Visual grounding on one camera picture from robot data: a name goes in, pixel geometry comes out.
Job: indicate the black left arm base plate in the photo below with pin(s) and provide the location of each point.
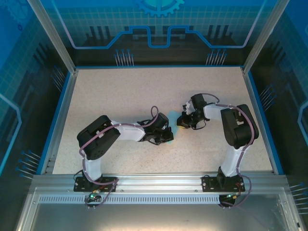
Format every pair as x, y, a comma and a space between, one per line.
80, 184

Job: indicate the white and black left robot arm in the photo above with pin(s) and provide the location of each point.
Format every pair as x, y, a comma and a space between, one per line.
130, 132

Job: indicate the connector with green light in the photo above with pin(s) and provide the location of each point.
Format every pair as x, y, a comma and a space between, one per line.
232, 196
92, 196

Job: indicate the aluminium frame post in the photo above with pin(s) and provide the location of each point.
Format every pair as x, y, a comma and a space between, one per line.
55, 36
260, 36

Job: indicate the brushed metal panel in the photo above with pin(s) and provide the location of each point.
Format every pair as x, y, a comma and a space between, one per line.
156, 217

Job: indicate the aluminium side rail blue edge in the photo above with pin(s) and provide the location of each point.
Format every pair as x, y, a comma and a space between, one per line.
254, 96
67, 96

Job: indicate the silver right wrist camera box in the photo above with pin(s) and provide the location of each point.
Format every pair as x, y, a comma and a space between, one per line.
187, 107

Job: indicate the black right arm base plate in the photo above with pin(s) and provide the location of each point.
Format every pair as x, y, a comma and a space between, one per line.
208, 184

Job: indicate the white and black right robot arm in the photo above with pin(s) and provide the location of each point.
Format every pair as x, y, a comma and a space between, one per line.
238, 130

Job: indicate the aluminium mounting beam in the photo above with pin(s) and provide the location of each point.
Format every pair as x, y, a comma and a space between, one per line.
158, 181

